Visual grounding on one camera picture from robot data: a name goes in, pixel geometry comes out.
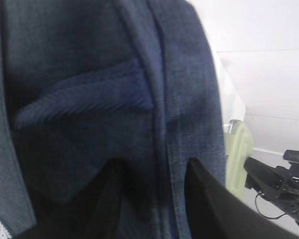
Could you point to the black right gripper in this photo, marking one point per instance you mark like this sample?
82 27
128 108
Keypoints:
273 183

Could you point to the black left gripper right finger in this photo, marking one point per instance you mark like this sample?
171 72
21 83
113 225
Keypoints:
214 213

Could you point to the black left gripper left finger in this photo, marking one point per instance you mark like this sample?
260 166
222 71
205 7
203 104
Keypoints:
94 213

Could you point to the glass container with green lid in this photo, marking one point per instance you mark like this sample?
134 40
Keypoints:
238 147

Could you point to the navy blue lunch bag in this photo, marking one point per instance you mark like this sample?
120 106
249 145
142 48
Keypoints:
86 81

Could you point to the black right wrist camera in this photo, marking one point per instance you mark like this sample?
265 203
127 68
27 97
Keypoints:
291 155

